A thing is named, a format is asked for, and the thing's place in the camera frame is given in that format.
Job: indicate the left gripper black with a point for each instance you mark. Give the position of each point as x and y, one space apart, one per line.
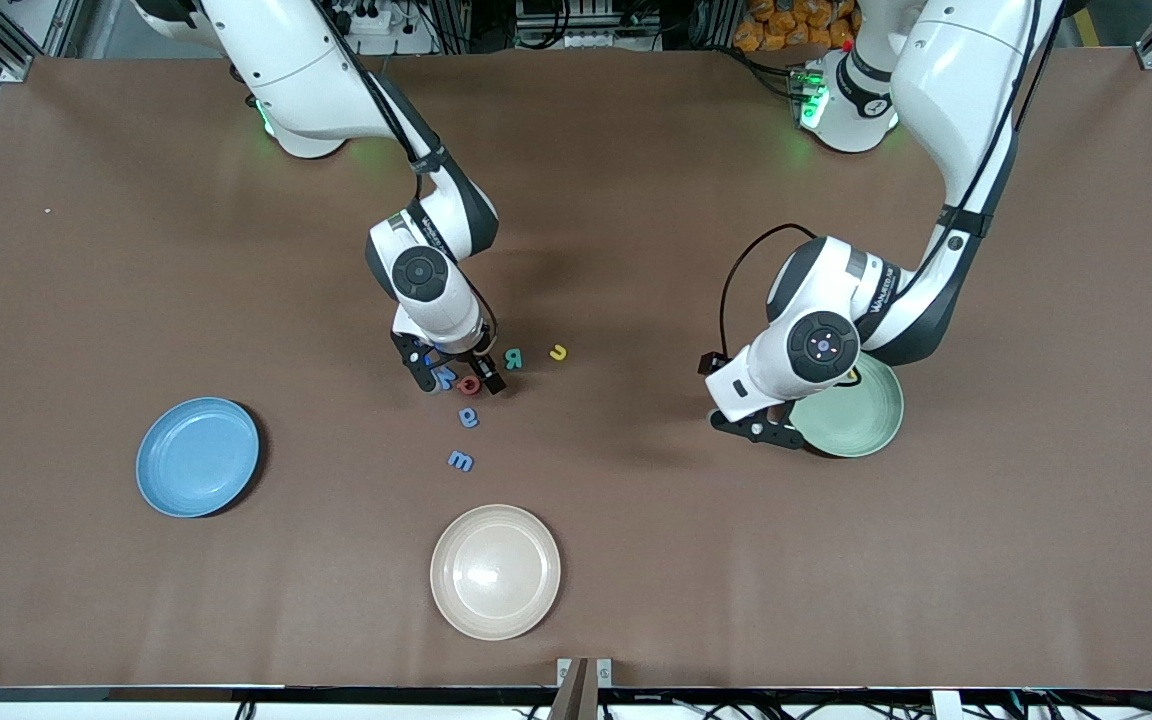
782 409

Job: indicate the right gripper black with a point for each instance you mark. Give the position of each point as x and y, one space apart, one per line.
477 362

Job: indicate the teal foam capital R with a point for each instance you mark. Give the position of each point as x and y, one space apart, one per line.
509 358

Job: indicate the pink foam capital Q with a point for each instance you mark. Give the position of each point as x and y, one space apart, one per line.
462 384

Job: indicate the blue foam lowercase a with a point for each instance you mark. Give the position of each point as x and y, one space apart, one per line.
467 411

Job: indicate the blue foam lowercase m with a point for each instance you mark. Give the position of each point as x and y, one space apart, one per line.
461 461

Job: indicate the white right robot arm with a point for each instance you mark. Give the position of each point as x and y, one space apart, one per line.
286 70

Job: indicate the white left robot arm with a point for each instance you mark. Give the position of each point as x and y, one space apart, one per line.
966 90

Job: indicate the blue foam capital M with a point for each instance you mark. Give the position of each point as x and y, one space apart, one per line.
446 378

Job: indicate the pale green plate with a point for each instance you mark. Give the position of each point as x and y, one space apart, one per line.
861 420

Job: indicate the cream white plate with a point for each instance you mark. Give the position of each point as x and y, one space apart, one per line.
496 575

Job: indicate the blue plate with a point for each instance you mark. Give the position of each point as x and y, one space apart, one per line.
191 465

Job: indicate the pile of orange objects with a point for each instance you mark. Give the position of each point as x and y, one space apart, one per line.
771 30

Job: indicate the white power strip with plugs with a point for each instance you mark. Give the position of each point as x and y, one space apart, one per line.
381 22

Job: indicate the brown table cover mat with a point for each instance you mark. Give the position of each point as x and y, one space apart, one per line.
136 250

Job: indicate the metal edge bracket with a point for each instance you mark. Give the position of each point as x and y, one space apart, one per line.
604 672

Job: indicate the brown post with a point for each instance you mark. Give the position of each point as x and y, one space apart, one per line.
576 700

